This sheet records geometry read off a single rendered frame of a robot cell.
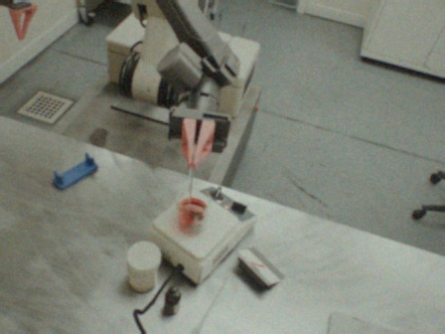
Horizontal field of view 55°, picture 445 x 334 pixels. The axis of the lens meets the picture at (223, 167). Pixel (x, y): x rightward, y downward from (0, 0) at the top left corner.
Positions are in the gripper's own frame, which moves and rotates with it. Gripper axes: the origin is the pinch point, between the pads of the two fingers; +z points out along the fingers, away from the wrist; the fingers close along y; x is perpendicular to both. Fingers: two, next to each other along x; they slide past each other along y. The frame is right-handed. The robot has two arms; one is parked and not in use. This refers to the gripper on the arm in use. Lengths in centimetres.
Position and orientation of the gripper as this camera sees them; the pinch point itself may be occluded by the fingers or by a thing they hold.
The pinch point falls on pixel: (193, 163)
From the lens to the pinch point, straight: 65.9
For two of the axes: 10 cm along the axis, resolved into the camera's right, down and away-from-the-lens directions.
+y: 9.9, 1.4, 0.3
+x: -1.2, 6.9, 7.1
